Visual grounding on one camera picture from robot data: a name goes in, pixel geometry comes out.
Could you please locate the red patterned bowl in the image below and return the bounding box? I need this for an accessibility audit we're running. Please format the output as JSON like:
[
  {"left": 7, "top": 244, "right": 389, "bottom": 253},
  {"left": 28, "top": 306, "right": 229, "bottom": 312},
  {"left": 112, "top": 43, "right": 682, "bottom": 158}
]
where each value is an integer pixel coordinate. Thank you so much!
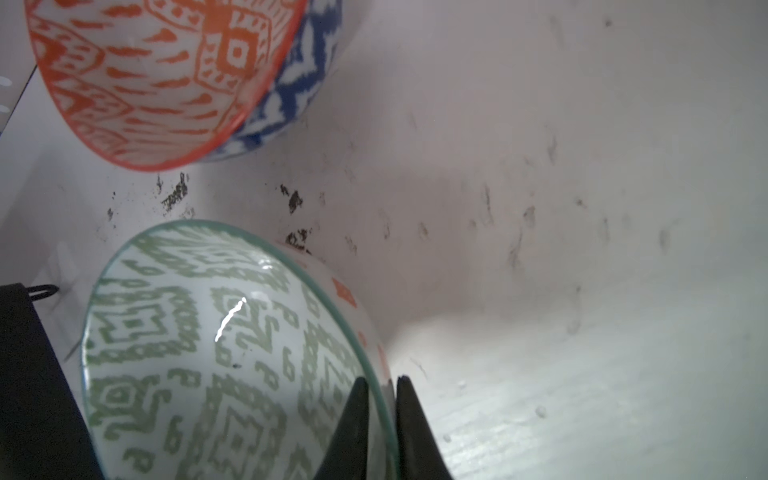
[{"left": 25, "top": 0, "right": 344, "bottom": 172}]

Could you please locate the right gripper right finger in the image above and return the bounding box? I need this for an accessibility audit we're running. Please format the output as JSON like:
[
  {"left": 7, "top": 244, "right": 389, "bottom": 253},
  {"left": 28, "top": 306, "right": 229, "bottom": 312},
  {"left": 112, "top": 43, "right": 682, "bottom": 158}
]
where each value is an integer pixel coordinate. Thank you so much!
[{"left": 395, "top": 375, "right": 453, "bottom": 480}]

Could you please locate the green patterned bowl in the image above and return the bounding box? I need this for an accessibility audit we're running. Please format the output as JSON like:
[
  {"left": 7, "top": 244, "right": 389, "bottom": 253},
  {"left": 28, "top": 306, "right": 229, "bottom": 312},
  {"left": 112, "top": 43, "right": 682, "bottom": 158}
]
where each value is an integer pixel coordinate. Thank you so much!
[{"left": 82, "top": 220, "right": 399, "bottom": 479}]

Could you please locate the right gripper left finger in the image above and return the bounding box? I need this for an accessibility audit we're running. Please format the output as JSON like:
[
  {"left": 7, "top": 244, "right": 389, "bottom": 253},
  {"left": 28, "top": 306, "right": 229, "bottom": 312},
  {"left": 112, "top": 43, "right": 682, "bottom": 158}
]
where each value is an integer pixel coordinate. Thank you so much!
[{"left": 314, "top": 377, "right": 370, "bottom": 480}]

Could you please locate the black wire dish rack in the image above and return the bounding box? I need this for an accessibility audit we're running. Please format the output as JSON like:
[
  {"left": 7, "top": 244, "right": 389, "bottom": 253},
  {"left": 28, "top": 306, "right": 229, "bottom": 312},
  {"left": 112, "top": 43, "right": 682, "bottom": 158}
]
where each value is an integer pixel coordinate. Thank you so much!
[{"left": 1, "top": 283, "right": 104, "bottom": 479}]

